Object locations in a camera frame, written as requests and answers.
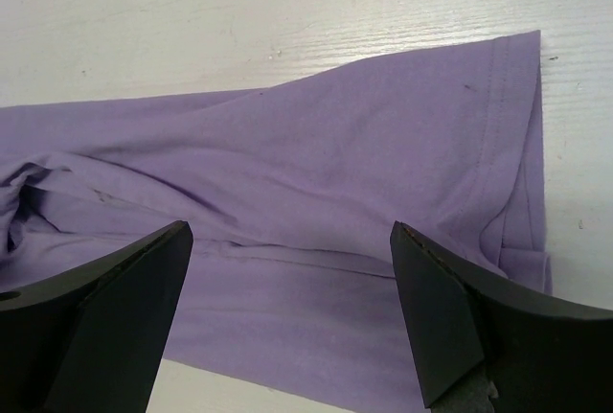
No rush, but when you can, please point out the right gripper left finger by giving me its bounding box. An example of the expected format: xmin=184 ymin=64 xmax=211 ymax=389
xmin=1 ymin=221 xmax=193 ymax=413

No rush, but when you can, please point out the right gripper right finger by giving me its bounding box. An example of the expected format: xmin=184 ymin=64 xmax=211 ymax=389
xmin=390 ymin=222 xmax=612 ymax=412

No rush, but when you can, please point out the purple t shirt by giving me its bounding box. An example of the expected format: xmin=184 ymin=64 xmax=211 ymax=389
xmin=1 ymin=32 xmax=552 ymax=412

